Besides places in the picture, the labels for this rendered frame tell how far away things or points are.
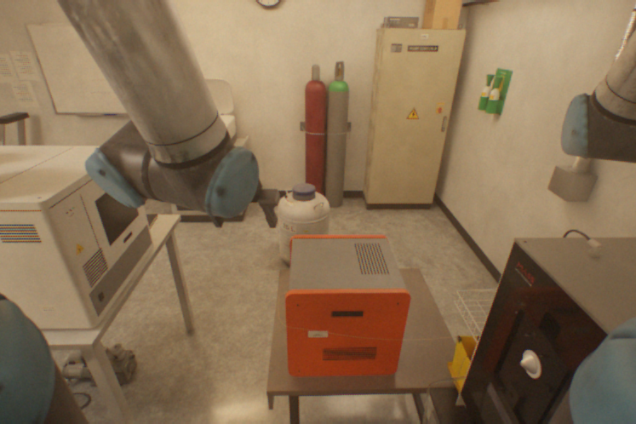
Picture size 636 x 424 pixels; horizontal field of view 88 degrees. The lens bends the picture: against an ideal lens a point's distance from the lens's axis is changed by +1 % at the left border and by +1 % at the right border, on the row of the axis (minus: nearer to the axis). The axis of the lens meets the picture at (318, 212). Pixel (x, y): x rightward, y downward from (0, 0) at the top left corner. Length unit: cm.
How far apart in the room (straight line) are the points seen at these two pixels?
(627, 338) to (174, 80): 39
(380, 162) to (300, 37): 156
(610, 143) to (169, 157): 58
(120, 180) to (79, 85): 416
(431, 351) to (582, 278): 84
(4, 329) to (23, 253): 116
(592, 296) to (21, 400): 85
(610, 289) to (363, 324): 71
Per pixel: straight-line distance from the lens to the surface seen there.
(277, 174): 423
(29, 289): 152
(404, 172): 396
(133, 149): 49
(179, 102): 36
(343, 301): 116
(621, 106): 58
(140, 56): 34
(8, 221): 138
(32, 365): 28
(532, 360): 99
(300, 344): 130
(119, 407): 187
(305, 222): 275
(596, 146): 62
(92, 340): 152
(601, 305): 85
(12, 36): 492
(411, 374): 151
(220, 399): 229
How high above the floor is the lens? 189
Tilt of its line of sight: 28 degrees down
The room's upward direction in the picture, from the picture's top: 1 degrees clockwise
